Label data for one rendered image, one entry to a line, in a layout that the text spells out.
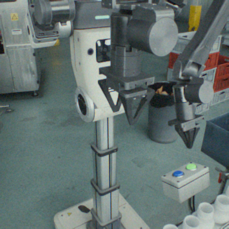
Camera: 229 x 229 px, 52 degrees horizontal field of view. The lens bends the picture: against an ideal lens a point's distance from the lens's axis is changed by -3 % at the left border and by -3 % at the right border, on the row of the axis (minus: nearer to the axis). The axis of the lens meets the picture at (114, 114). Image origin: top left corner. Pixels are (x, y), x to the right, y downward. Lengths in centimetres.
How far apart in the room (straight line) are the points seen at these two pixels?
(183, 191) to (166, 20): 55
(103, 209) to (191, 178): 73
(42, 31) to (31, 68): 322
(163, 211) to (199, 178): 136
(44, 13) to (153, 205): 181
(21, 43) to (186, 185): 354
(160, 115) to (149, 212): 108
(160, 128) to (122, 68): 236
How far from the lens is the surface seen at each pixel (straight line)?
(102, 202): 137
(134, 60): 43
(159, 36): 37
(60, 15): 75
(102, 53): 91
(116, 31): 43
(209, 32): 74
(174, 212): 217
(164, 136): 283
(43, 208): 222
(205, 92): 69
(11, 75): 415
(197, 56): 74
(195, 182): 81
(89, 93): 96
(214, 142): 151
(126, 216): 176
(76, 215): 178
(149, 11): 37
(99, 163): 120
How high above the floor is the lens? 163
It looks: 28 degrees down
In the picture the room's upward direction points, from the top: straight up
